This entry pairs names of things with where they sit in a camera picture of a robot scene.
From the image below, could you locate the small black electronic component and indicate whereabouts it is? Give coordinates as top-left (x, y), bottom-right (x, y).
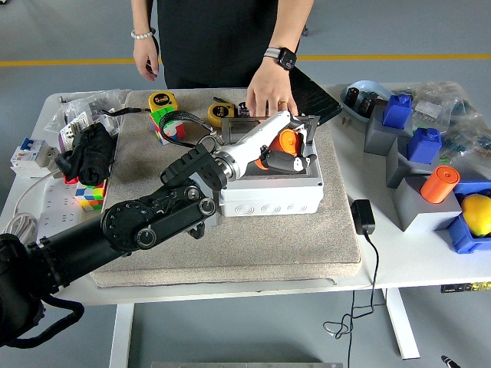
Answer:
top-left (360, 91), bottom-right (379, 116)
top-left (344, 87), bottom-right (364, 107)

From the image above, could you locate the grey junction box with lid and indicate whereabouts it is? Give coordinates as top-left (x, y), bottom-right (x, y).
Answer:
top-left (217, 113), bottom-right (325, 219)

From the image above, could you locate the grey-brown mat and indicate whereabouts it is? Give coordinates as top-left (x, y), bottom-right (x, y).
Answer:
top-left (88, 87), bottom-right (364, 288)

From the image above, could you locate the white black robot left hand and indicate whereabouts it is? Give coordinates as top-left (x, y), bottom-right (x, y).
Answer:
top-left (220, 110), bottom-right (318, 179)

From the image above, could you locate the black wrist watch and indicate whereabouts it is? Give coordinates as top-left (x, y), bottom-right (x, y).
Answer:
top-left (263, 46), bottom-right (299, 72)

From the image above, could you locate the black folded cloth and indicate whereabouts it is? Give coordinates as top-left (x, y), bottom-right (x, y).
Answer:
top-left (54, 123), bottom-right (118, 186)

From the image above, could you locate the person's left hand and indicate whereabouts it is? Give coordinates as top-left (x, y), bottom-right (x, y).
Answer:
top-left (245, 57), bottom-right (299, 118)

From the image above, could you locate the person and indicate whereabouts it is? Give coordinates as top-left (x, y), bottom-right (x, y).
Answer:
top-left (156, 0), bottom-right (308, 90)

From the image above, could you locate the colourful puzzle cube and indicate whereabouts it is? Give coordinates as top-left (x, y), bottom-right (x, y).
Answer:
top-left (74, 179), bottom-right (107, 212)
top-left (149, 108), bottom-right (186, 146)

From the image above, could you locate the yellow lemon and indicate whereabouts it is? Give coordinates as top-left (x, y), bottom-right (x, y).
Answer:
top-left (460, 193), bottom-right (491, 237)

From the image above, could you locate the light blue dish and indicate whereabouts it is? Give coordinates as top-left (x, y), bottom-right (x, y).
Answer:
top-left (340, 80), bottom-right (396, 124)

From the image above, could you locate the orange cylinder battery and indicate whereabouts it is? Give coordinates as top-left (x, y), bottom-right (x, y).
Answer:
top-left (255, 129), bottom-right (305, 169)
top-left (420, 165), bottom-right (461, 205)

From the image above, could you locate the clear plastic parts bag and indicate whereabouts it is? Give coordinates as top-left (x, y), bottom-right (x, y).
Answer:
top-left (44, 88), bottom-right (132, 133)
top-left (437, 110), bottom-right (491, 181)
top-left (412, 80), bottom-right (475, 123)

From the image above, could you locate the black power adapter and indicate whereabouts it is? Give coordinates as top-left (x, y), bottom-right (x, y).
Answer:
top-left (351, 199), bottom-right (377, 235)

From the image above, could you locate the blue plastic bin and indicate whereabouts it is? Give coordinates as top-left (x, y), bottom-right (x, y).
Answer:
top-left (445, 180), bottom-right (491, 255)

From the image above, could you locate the white blue circuit breaker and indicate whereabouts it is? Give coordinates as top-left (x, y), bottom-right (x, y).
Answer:
top-left (10, 136), bottom-right (58, 178)

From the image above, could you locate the person's right hand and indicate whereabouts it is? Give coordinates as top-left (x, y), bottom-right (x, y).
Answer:
top-left (133, 34), bottom-right (162, 81)

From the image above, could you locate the purple white electrical part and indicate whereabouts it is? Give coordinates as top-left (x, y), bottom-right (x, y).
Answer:
top-left (57, 110), bottom-right (93, 154)

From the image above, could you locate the black adapter cord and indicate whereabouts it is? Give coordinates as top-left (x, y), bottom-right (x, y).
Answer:
top-left (322, 232), bottom-right (381, 368)

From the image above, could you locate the table control panel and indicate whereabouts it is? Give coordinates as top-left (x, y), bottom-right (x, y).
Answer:
top-left (440, 282), bottom-right (491, 294)

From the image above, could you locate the yellow tape measure with strap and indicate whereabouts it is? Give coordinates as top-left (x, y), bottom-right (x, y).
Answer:
top-left (101, 90), bottom-right (180, 116)

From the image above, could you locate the white table leg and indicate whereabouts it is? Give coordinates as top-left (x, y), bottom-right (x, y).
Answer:
top-left (109, 304), bottom-right (135, 368)
top-left (383, 287), bottom-right (420, 360)

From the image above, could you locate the white power strip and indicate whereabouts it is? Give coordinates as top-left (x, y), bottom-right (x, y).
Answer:
top-left (33, 179), bottom-right (86, 241)

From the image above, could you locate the black tool case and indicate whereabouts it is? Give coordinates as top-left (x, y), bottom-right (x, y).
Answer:
top-left (287, 67), bottom-right (344, 127)

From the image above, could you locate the grey block holder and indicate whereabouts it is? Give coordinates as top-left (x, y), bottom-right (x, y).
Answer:
top-left (385, 134), bottom-right (438, 189)
top-left (391, 175), bottom-right (463, 233)
top-left (363, 105), bottom-right (415, 156)

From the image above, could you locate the blue block battery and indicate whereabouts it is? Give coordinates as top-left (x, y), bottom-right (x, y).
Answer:
top-left (406, 127), bottom-right (442, 163)
top-left (381, 94), bottom-right (414, 130)

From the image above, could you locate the small white electrical part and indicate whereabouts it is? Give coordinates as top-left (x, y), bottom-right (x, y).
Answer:
top-left (98, 114), bottom-right (120, 137)

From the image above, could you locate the white power strip cable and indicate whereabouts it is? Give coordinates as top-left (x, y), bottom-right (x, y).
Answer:
top-left (3, 170), bottom-right (64, 246)

